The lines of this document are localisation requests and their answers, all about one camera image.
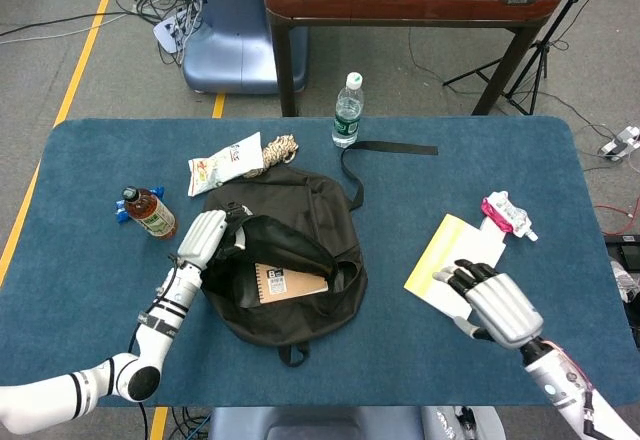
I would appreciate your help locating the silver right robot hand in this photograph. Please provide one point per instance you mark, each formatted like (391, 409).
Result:
(505, 310)

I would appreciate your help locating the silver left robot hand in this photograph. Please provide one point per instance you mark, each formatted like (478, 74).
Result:
(200, 240)

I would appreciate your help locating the brown spiral notebook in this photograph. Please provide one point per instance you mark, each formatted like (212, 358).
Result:
(295, 287)

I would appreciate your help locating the black fabric backpack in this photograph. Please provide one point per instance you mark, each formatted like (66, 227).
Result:
(310, 320)

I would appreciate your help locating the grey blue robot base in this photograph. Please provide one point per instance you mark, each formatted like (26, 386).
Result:
(310, 425)

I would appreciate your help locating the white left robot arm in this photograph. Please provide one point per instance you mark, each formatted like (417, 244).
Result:
(160, 320)

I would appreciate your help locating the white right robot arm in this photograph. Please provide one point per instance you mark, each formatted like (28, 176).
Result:
(555, 385)

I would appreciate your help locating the yellow white booklet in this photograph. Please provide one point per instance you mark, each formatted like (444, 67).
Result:
(450, 255)

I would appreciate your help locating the white snack bag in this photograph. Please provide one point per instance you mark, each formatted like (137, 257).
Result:
(225, 165)

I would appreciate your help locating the amber tea bottle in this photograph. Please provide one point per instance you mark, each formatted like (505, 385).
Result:
(152, 217)

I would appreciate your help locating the white paper card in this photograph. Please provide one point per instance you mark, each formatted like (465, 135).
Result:
(492, 230)

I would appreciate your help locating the blue snack wrapper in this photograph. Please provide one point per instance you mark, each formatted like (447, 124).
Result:
(120, 212)

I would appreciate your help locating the pink white pouch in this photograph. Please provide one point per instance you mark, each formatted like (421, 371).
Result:
(505, 212)

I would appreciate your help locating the blue felt table cover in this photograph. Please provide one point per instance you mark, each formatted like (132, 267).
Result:
(400, 360)

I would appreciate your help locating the black box device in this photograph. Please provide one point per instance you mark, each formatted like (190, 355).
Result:
(622, 250)

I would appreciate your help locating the clear water bottle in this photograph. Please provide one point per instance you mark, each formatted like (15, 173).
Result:
(346, 115)

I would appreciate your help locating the white power strip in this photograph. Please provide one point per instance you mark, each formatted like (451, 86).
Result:
(620, 142)

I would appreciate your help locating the white floor socket board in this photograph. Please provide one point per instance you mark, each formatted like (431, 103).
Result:
(167, 30)

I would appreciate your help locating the black tripod stand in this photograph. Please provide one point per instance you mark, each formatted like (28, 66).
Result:
(540, 47)

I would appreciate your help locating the brown mahjong table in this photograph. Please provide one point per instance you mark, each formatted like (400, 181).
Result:
(400, 7)

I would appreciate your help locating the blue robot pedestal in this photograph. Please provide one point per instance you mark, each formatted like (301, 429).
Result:
(225, 50)

